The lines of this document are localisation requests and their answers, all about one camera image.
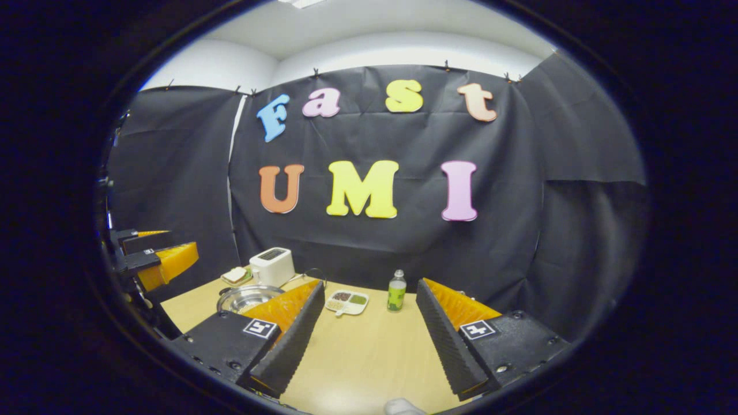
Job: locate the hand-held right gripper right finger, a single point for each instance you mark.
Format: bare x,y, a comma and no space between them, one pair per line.
450,346

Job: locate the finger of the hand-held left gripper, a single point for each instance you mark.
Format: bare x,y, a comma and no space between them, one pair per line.
122,235
135,262

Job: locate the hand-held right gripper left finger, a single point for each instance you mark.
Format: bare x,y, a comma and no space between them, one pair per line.
291,346

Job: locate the stainless steel pot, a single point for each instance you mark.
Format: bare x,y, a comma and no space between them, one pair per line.
245,298

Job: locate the white divided plate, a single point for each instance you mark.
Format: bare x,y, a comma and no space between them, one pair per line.
346,302

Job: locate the green drink bottle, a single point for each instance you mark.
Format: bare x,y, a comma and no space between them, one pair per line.
396,297

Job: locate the white toaster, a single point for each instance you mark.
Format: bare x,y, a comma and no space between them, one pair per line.
272,268

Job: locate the small green plate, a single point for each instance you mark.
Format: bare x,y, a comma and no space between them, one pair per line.
226,281

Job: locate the bread slice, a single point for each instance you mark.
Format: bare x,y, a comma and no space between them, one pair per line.
235,274

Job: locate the black backdrop cloth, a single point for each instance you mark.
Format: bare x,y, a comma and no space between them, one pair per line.
375,138

